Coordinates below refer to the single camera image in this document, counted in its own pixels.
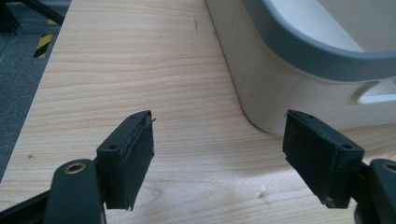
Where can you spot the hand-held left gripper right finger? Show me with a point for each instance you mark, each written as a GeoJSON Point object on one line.
{"type": "Point", "coordinates": [317, 155]}

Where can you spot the white bin with grey rim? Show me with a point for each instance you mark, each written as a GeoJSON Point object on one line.
{"type": "Point", "coordinates": [299, 62]}

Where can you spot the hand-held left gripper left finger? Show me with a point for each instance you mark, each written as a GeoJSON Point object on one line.
{"type": "Point", "coordinates": [126, 161]}

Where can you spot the yellow black striped floor tape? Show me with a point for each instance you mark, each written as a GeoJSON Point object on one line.
{"type": "Point", "coordinates": [43, 43]}

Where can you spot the black metal stand leg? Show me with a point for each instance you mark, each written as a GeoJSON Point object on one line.
{"type": "Point", "coordinates": [34, 9]}

